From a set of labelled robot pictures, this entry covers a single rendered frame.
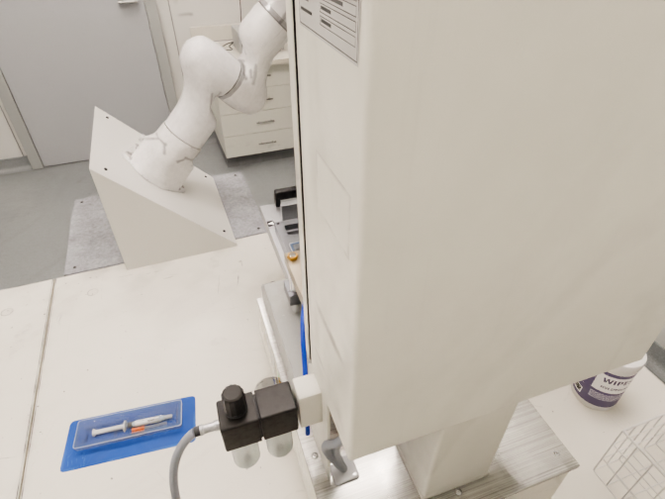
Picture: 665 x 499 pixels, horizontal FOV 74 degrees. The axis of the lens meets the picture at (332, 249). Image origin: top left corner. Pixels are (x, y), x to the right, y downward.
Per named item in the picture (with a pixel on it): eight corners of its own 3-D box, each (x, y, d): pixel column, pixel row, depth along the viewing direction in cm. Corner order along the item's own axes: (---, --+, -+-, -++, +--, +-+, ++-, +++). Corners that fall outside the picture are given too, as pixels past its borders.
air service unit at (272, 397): (327, 450, 57) (326, 381, 48) (212, 490, 53) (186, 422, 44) (315, 416, 61) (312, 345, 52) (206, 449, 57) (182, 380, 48)
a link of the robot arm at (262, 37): (252, -7, 109) (299, 41, 123) (190, 71, 116) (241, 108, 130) (268, 12, 103) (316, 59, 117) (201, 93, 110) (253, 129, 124)
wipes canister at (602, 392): (626, 404, 87) (662, 354, 78) (593, 418, 85) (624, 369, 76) (592, 369, 94) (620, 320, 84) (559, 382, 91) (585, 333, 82)
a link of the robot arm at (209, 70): (135, 100, 113) (191, 19, 108) (193, 134, 128) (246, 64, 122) (144, 120, 107) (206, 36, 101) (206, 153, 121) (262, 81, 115)
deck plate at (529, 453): (578, 467, 60) (581, 464, 60) (336, 567, 51) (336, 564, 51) (418, 262, 94) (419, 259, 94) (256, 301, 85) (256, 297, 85)
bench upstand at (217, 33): (360, 29, 348) (361, 14, 342) (192, 44, 311) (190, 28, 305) (358, 28, 351) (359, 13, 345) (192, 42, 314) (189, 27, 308)
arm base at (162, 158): (127, 136, 131) (153, 98, 128) (183, 172, 141) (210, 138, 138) (118, 163, 113) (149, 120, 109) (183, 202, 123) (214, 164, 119)
